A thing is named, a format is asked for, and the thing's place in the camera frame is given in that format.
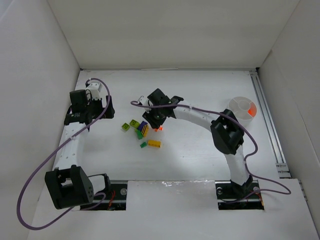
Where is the yellow long lego brick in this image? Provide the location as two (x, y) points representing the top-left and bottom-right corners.
(147, 139), (162, 148)

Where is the orange round lego piece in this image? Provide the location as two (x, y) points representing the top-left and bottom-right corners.
(247, 102), (257, 118)

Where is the yellow striped curved lego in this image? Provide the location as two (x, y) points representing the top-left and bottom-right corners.
(141, 124), (149, 138)

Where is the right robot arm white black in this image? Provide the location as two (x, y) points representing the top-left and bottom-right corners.
(138, 88), (253, 199)

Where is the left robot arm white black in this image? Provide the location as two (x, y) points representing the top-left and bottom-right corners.
(44, 89), (115, 210)

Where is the purple lego plate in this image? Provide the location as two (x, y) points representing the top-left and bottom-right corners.
(137, 121), (148, 131)

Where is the lime green lego with swirl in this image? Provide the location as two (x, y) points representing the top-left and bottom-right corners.
(129, 119), (140, 129)

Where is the dark green curved lego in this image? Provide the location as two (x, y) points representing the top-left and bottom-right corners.
(135, 130), (144, 140)

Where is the small dark green lego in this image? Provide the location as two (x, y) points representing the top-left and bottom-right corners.
(140, 141), (148, 148)

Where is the lime green square lego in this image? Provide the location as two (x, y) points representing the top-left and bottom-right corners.
(121, 123), (131, 132)

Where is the white round divided container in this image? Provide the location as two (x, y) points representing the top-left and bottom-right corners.
(227, 96), (255, 127)

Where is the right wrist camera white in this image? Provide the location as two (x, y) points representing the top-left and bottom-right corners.
(137, 96), (150, 109)

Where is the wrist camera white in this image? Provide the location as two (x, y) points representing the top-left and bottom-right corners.
(85, 82), (102, 101)
(137, 96), (150, 109)

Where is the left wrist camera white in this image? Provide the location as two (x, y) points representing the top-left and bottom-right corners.
(85, 82), (102, 101)

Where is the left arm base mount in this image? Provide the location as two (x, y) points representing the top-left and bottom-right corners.
(80, 180), (128, 211)

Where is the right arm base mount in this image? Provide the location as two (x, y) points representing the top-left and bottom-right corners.
(215, 180), (265, 211)

